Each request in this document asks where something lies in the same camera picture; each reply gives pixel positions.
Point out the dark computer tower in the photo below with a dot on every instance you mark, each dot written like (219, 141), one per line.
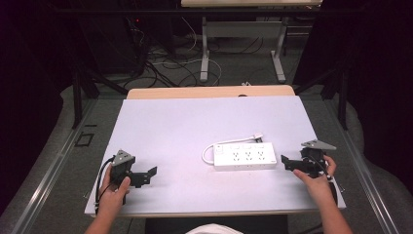
(112, 42)

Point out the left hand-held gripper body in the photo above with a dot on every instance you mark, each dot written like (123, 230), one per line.
(120, 169)

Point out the black horizontal bar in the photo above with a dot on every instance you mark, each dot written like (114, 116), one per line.
(181, 11)

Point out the white power strip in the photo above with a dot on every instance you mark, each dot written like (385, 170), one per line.
(246, 157)

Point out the aluminium rail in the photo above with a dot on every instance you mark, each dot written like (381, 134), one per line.
(48, 169)
(363, 169)

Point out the person's left hand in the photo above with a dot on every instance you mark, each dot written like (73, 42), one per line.
(112, 198)

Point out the person's white shirt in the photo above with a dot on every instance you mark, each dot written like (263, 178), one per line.
(214, 229)

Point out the person's right hand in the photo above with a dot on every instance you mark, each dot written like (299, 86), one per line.
(319, 188)

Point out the white desk with metal legs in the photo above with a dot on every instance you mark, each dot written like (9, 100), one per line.
(243, 29)

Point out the wooden table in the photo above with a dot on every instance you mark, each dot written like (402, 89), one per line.
(207, 92)

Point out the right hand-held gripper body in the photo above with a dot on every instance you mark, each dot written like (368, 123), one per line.
(312, 159)

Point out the white table mat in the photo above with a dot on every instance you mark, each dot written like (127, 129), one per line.
(181, 130)

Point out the black metal stand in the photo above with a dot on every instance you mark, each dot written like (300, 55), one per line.
(78, 97)
(342, 97)

